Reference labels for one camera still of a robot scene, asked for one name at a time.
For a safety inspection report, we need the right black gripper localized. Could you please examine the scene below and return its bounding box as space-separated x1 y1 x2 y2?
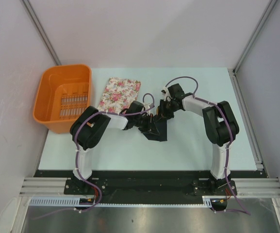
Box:
155 99 179 122

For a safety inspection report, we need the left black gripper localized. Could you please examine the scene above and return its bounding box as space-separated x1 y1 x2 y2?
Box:
133 113 159 135

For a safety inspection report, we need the black paper napkin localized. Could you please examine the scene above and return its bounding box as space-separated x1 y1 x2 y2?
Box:
139 120 167 142

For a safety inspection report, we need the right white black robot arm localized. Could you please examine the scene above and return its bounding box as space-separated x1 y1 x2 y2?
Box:
157 84 240 195

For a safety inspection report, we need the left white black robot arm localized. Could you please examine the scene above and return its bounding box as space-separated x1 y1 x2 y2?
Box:
70 101 160 194

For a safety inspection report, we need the floral patterned tray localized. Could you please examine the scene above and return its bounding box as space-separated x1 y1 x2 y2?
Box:
97 77 141 113

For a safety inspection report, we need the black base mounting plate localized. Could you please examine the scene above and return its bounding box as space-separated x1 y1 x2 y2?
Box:
34 169 268 204

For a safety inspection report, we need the orange plastic basket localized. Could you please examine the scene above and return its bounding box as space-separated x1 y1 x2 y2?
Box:
33 64 92 134

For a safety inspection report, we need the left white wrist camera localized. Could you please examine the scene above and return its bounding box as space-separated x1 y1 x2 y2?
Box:
144 103 155 111

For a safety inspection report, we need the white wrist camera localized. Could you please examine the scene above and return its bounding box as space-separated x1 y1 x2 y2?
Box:
144 103 155 111
161 86 170 101

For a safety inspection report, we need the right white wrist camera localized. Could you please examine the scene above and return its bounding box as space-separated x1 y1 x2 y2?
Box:
161 86 170 101

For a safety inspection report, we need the aluminium front rail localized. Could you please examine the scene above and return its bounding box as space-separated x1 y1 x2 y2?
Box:
19 178 67 197

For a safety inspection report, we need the white slotted cable duct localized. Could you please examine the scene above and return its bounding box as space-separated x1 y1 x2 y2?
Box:
29 196 82 206

